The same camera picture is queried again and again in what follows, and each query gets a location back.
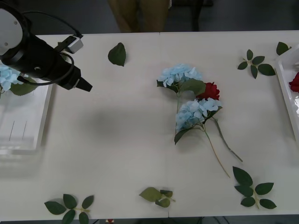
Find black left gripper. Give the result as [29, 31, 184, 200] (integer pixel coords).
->
[48, 51, 93, 92]

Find pale blue flower with stem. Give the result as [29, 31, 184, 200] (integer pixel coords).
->
[156, 63, 206, 112]
[174, 97, 231, 178]
[0, 64, 39, 97]

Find red rose with green stem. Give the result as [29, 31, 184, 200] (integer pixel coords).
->
[195, 81, 243, 163]
[289, 71, 299, 93]

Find single dark green leaf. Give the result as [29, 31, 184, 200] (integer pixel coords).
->
[276, 42, 292, 56]
[107, 42, 127, 67]

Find shallow white box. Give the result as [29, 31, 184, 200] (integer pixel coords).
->
[0, 66, 56, 164]
[274, 45, 299, 140]

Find person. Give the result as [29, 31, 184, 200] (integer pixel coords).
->
[107, 0, 173, 33]

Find dark green leaf twig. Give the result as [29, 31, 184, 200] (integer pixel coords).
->
[44, 193, 95, 224]
[233, 166, 278, 210]
[237, 49, 276, 79]

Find olive green leaf twig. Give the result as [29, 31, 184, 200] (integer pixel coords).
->
[139, 186, 176, 208]

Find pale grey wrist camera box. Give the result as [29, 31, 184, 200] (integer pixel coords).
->
[55, 35, 84, 54]

